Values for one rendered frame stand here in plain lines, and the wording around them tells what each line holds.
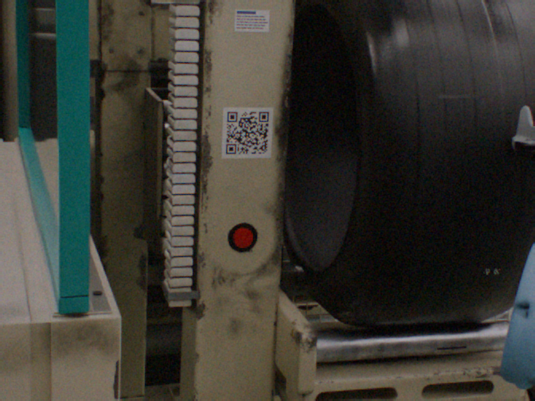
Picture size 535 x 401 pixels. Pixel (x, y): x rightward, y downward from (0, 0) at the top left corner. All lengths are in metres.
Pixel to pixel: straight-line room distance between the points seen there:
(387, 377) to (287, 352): 0.16
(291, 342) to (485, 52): 0.50
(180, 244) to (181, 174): 0.11
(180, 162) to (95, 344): 0.85
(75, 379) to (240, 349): 0.93
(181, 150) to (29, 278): 0.77
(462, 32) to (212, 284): 0.52
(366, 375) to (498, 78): 0.49
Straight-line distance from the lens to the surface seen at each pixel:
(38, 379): 0.68
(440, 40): 1.40
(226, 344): 1.59
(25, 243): 0.82
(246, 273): 1.55
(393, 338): 1.59
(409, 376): 1.59
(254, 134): 1.50
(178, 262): 1.53
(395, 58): 1.39
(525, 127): 1.36
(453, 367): 1.64
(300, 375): 1.51
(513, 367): 0.75
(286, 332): 1.55
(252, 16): 1.47
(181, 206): 1.51
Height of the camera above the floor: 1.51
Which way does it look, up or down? 15 degrees down
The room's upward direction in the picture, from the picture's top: 3 degrees clockwise
